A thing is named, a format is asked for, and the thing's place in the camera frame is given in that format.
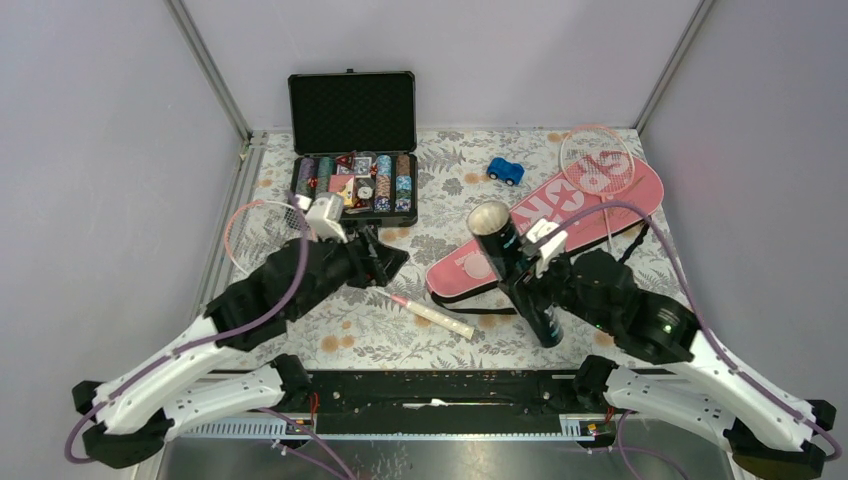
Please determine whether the blue toy car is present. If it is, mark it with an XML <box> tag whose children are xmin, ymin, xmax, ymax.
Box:
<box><xmin>486</xmin><ymin>157</ymin><xmax>525</xmax><ymax>186</ymax></box>

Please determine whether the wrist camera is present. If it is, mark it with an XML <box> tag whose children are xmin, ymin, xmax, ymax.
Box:
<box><xmin>305</xmin><ymin>192</ymin><xmax>348</xmax><ymax>243</ymax></box>
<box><xmin>524</xmin><ymin>218</ymin><xmax>568</xmax><ymax>278</ymax></box>

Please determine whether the black poker chip case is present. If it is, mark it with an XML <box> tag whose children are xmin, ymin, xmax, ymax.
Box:
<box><xmin>287</xmin><ymin>70</ymin><xmax>420</xmax><ymax>229</ymax></box>

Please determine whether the pink racket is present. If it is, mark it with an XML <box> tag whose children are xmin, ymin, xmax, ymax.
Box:
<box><xmin>223</xmin><ymin>200</ymin><xmax>476</xmax><ymax>341</ymax></box>
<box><xmin>559</xmin><ymin>124</ymin><xmax>641</xmax><ymax>256</ymax></box>

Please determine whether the black shuttlecock tube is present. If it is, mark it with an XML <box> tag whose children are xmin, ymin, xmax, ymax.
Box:
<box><xmin>467</xmin><ymin>201</ymin><xmax>563</xmax><ymax>348</ymax></box>

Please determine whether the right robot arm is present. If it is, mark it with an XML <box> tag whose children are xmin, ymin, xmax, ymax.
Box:
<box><xmin>491</xmin><ymin>251</ymin><xmax>836</xmax><ymax>479</ymax></box>

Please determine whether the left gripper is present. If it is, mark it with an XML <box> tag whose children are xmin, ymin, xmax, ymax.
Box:
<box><xmin>294</xmin><ymin>225</ymin><xmax>411</xmax><ymax>319</ymax></box>

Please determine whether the pink racket bag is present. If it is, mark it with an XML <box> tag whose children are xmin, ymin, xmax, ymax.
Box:
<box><xmin>425</xmin><ymin>157</ymin><xmax>664</xmax><ymax>315</ymax></box>

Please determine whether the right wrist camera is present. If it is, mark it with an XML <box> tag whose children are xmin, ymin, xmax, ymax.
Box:
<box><xmin>524</xmin><ymin>218</ymin><xmax>568</xmax><ymax>278</ymax></box>

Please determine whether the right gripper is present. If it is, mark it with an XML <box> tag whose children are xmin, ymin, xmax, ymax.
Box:
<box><xmin>497</xmin><ymin>246</ymin><xmax>615</xmax><ymax>332</ymax></box>

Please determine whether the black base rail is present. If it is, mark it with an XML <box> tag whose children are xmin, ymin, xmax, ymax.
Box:
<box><xmin>272</xmin><ymin>370</ymin><xmax>610</xmax><ymax>436</ymax></box>

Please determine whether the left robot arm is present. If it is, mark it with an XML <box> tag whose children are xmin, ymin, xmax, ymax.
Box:
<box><xmin>65</xmin><ymin>229</ymin><xmax>410</xmax><ymax>469</ymax></box>

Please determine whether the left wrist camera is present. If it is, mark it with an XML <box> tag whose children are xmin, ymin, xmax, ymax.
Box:
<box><xmin>305</xmin><ymin>192</ymin><xmax>348</xmax><ymax>243</ymax></box>

